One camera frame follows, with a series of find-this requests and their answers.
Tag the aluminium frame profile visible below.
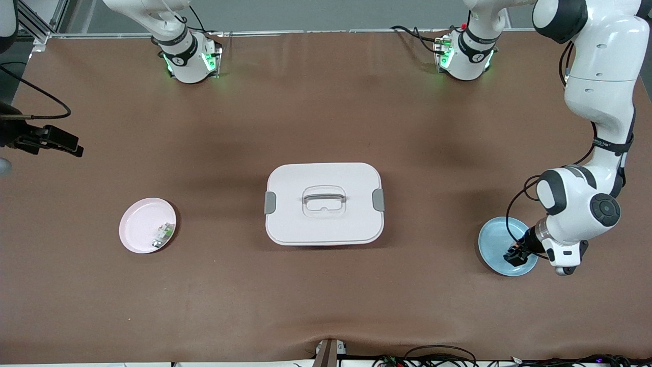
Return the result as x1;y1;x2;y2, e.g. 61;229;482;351
18;0;69;45

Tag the black cable bundle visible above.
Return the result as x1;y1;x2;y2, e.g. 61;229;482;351
372;345;652;367

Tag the light blue round plate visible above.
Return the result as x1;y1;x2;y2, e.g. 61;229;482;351
478;216;539;277

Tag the small green white component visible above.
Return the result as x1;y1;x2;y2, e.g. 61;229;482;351
153;222;176;249

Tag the white lidded storage box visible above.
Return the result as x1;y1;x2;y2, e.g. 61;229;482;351
264;162;386;247

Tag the black left base cable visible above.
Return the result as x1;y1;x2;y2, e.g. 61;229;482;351
390;24;449;54

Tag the black right base cable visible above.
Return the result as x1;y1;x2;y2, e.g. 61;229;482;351
173;5;225;36

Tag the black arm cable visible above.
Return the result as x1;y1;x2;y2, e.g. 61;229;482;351
506;41;576;260
0;64;72;120

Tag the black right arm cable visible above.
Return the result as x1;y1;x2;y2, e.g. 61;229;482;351
0;64;72;120

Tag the pink round plate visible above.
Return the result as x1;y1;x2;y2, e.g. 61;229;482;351
119;197;177;254

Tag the black base cable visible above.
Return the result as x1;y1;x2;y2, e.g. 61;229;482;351
390;24;449;54
173;5;225;36

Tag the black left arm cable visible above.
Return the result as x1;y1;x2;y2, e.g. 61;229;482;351
506;41;576;260

